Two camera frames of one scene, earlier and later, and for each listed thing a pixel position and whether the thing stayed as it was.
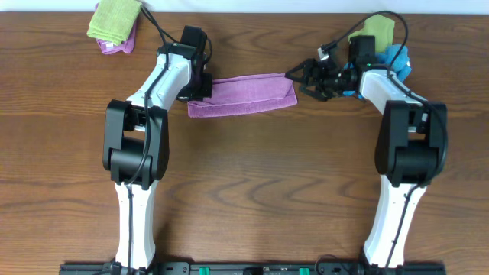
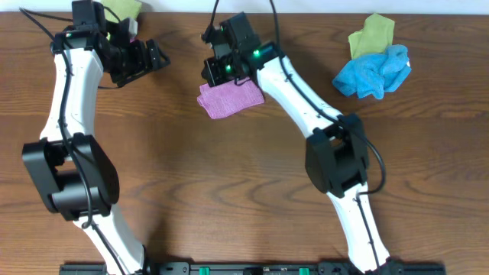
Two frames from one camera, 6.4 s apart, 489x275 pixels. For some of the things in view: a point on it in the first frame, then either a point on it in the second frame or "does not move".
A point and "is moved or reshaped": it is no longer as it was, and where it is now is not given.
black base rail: (254, 268) does not move
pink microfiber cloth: (245, 93) is moved or reshaped
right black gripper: (313, 79) -> (211, 75)
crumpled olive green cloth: (380, 27) does not move
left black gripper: (206, 88) -> (144, 58)
